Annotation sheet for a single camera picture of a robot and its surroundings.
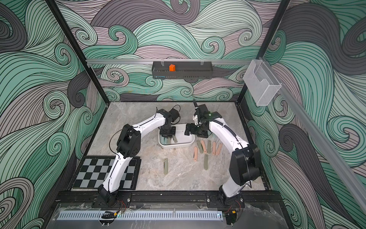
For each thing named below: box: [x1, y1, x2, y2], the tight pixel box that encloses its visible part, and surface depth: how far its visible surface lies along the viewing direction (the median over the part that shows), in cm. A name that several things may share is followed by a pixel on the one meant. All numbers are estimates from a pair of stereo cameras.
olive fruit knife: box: [207, 139, 212, 154], surface depth 95 cm
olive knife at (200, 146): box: [196, 139, 204, 154], surface depth 95 cm
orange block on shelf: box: [169, 63, 176, 72], surface depth 92 cm
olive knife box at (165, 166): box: [163, 157, 169, 175], surface depth 87 cm
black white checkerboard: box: [70, 155, 142, 191], surface depth 80 cm
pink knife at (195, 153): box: [193, 146, 198, 162], surface depth 92 cm
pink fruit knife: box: [201, 140, 208, 154], surface depth 94 cm
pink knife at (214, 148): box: [212, 141, 216, 156], surface depth 95 cm
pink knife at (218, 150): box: [215, 143, 223, 156], surface depth 94 cm
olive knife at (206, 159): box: [203, 154, 209, 171], surface depth 89 cm
